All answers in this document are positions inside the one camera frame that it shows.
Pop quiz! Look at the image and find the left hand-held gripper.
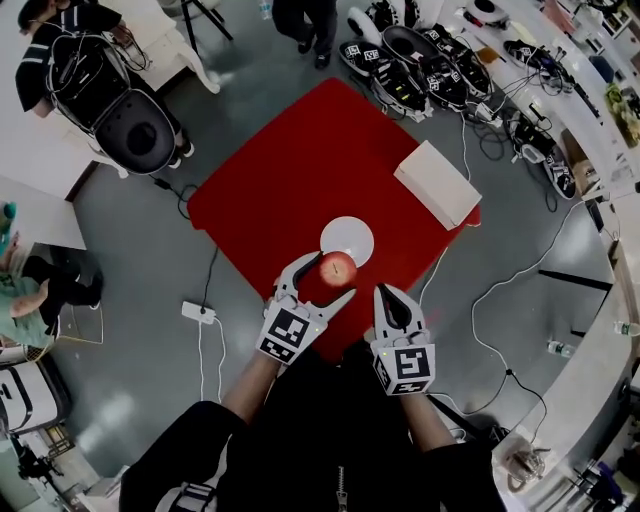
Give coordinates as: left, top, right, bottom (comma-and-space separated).
255, 250, 358, 367

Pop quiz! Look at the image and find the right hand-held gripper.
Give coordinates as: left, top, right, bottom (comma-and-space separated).
369, 282, 436, 398

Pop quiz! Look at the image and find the red apple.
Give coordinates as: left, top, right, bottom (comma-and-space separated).
318, 251, 358, 287

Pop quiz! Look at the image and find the white round plate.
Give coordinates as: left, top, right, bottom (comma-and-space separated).
319, 215, 375, 266

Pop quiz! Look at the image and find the person's right forearm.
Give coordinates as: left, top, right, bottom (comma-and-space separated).
399, 391, 459, 454

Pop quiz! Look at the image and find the person's left forearm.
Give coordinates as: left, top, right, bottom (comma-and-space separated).
219, 349, 284, 426

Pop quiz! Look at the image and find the white power strip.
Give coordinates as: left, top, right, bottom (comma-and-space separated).
180, 300, 219, 324

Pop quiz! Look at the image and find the table with red cloth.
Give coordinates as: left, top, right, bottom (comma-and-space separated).
187, 77, 484, 364

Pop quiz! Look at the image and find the person's black jacket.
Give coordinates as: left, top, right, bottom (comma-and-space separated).
118, 338, 501, 512

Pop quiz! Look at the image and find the white cardboard box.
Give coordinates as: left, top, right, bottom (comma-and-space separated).
393, 139, 483, 231

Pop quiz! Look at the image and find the black bar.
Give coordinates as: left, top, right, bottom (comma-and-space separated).
538, 268, 615, 292

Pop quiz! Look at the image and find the clear plastic bag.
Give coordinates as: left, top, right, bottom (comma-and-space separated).
492, 433, 552, 497

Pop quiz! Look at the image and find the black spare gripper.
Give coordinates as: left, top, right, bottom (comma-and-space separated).
542, 144, 580, 201
502, 39, 547, 69

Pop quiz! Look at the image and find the pile of black equipment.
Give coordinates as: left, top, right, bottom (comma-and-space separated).
338, 0, 497, 122

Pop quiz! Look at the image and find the brown cardboard box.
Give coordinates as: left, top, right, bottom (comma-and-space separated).
559, 128, 604, 199

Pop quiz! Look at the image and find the black backpack shell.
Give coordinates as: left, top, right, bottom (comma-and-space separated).
382, 24, 432, 67

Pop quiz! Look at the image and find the black tripod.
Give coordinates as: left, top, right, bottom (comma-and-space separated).
179, 0, 234, 56

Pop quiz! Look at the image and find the white appliance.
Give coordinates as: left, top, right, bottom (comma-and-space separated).
0, 357, 72, 436

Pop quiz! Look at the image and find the green artificial plant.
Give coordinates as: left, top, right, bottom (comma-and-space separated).
604, 82, 640, 146

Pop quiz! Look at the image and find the white cable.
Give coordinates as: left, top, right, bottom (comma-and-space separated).
459, 112, 474, 184
196, 314, 227, 404
471, 199, 587, 374

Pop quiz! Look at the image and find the black cable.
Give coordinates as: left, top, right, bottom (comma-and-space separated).
149, 174, 221, 309
429, 369, 549, 446

